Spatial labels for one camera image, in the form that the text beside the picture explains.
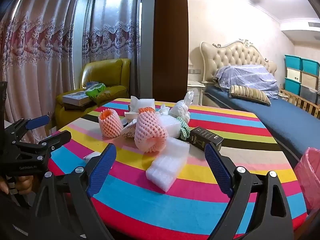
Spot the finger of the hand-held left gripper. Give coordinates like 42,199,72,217
11,130,72,163
5,115,50,145

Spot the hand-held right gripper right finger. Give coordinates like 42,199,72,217
204,142,293,240

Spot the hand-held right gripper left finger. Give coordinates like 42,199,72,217
30,143,117,240

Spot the white foam sheet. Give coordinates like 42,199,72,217
146,139,190,194

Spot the green knitted cloth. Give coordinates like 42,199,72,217
175,116,191,141

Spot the large orange foam fruit net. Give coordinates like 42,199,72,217
134,107,171,154

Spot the white foam block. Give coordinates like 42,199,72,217
156,115,182,139

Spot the white plastic bag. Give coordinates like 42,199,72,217
169,91,195,123

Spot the pink lined trash bin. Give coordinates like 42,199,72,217
294,147,320,211

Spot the person's left hand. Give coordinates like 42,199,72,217
0,175,34,195

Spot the small white box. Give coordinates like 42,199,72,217
84,152,101,163

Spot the black carton box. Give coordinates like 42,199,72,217
189,126,224,152

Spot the large flat book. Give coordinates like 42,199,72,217
62,91,95,107

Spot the small orange foam fruit net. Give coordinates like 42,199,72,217
99,107,124,138

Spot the crumpled white paper wrapper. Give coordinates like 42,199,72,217
121,119,138,139

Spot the colourful striped tablecloth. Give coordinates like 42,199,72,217
47,98,308,236

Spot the green plastic packet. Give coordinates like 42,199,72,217
85,83,107,99

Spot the lace patterned curtain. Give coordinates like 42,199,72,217
82,0,141,98
0,0,77,144

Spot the white tissue paper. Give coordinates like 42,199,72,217
129,96,140,113

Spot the white foam slab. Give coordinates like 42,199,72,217
138,98,156,113

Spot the white crumpled paper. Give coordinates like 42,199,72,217
160,104,173,116

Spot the white nightstand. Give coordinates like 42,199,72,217
187,80,206,105

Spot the bed with blue sheet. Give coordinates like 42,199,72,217
202,85,320,161

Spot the striped pillow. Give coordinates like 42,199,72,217
229,85,271,106

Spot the yellow leather armchair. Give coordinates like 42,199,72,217
54,59,131,130

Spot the light blue duvet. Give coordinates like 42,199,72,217
213,64,279,99

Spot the beige tufted headboard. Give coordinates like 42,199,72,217
200,39,277,83

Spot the stack of plastic storage boxes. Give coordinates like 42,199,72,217
284,54,320,105

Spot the brown wooden panel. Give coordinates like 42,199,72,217
152,0,188,103

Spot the wooden crib rail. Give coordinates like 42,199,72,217
279,89,320,119

